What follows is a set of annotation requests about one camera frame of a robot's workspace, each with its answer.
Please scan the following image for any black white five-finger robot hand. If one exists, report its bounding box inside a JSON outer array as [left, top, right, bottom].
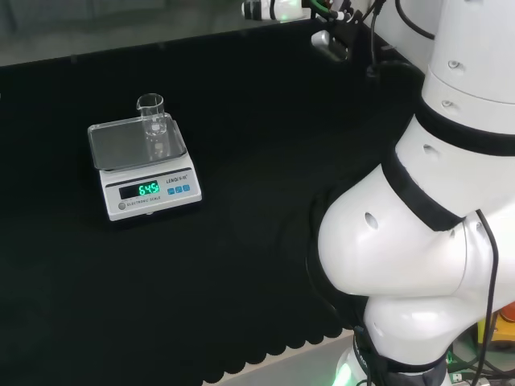
[[240, 0, 363, 23]]

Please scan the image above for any clear glass beaker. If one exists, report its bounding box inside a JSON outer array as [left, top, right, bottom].
[[135, 92, 167, 138]]

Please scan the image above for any electronic balance with steel pan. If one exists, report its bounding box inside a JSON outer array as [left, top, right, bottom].
[[87, 113, 204, 223]]

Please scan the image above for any black bench cloth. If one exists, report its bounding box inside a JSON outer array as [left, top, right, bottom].
[[0, 18, 427, 386]]

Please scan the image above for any yellow stop button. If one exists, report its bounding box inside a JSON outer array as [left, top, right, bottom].
[[476, 299, 515, 351]]

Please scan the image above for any green cable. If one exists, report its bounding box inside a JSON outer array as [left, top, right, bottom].
[[310, 0, 337, 18]]

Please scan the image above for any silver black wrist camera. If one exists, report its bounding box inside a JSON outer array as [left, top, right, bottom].
[[311, 19, 363, 64]]

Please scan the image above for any black cable with plug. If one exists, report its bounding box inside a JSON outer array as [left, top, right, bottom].
[[365, 0, 383, 80]]

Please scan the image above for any thin black cable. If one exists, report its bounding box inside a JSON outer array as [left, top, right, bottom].
[[474, 207, 501, 386]]

